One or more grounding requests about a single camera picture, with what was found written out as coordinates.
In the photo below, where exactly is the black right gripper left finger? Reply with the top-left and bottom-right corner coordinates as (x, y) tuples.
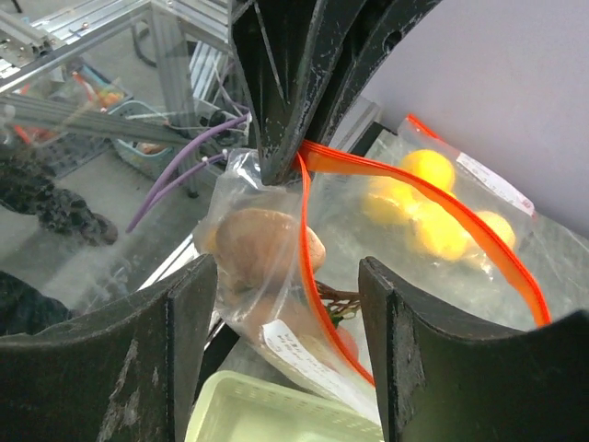
(1, 255), (217, 441)

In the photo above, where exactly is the yellow pear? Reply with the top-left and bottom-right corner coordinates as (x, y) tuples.
(361, 177), (420, 226)
(405, 202), (470, 262)

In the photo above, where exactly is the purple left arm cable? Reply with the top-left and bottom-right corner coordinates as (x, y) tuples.
(125, 112), (250, 234)

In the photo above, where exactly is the yellow orange fruit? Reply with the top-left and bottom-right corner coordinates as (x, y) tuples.
(399, 149), (456, 192)

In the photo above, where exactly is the yellow pear top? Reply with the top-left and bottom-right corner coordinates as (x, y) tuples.
(361, 177), (420, 226)

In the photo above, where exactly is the pale green plastic basket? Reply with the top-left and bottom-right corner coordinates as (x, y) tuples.
(185, 370), (383, 442)

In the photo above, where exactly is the blue storage basket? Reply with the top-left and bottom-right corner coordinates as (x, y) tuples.
(45, 64), (185, 180)

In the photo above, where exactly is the clear bag orange zipper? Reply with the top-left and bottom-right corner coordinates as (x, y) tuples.
(299, 119), (588, 331)

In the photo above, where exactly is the pale cream pear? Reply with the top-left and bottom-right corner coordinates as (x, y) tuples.
(476, 211), (516, 250)

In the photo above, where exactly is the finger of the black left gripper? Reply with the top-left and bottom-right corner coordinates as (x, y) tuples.
(312, 0), (439, 145)
(230, 1), (368, 185)

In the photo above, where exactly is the purple passion fruit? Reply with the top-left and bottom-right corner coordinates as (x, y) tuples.
(336, 326), (359, 362)

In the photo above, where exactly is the aluminium extrusion frame rail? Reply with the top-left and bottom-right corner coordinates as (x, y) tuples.
(1, 1), (248, 180)

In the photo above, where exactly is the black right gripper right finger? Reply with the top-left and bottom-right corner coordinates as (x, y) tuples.
(358, 257), (588, 441)

